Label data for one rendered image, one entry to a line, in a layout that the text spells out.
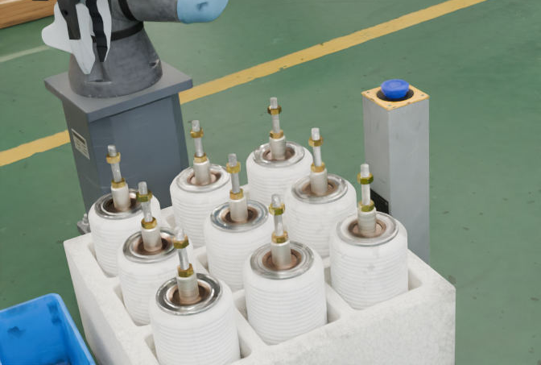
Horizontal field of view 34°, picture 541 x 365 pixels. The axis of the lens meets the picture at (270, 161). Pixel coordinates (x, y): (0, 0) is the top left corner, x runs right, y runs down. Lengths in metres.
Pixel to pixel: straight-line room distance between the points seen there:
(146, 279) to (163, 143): 0.43
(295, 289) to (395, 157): 0.34
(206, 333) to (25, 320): 0.39
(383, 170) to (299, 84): 0.85
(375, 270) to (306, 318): 0.10
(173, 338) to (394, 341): 0.28
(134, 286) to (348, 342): 0.26
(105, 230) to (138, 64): 0.34
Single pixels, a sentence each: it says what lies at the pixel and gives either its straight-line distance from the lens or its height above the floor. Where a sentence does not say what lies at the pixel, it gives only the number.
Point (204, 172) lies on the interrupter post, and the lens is 1.22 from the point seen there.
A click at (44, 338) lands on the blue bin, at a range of 1.33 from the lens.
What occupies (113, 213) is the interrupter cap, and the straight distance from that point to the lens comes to 1.18.
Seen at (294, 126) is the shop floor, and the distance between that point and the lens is 1.92.
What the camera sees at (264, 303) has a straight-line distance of 1.03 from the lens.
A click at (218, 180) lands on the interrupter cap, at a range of 1.22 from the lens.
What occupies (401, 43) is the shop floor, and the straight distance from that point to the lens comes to 2.33.
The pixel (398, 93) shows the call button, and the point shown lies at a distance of 1.26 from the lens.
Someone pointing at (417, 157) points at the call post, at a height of 0.22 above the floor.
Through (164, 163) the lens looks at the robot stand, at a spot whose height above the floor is 0.17.
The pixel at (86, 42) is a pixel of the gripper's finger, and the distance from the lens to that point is 1.08.
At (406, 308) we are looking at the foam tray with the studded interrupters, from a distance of 1.08.
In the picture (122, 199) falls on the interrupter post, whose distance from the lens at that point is 1.19.
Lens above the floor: 0.85
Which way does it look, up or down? 28 degrees down
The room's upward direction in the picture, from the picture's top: 6 degrees counter-clockwise
